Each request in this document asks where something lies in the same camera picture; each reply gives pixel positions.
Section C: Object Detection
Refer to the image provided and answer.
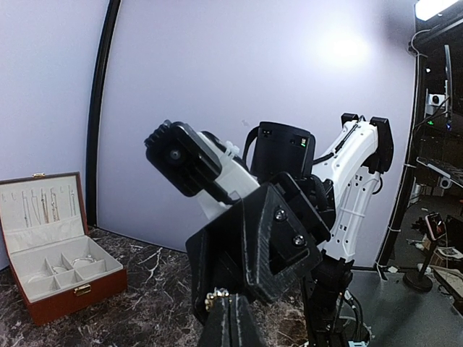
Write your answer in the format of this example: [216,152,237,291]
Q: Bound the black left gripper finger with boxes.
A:
[230,294,267,347]

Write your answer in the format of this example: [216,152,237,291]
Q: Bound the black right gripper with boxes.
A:
[186,172,331,347]

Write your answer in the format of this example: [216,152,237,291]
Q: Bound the silver stud earring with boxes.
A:
[204,288,229,312]

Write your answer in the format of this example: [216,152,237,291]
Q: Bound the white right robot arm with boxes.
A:
[186,113,394,346]

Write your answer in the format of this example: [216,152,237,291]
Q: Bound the red wooden jewelry box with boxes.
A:
[1,172,127,325]

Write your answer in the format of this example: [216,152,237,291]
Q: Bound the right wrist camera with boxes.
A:
[144,120,260,220]

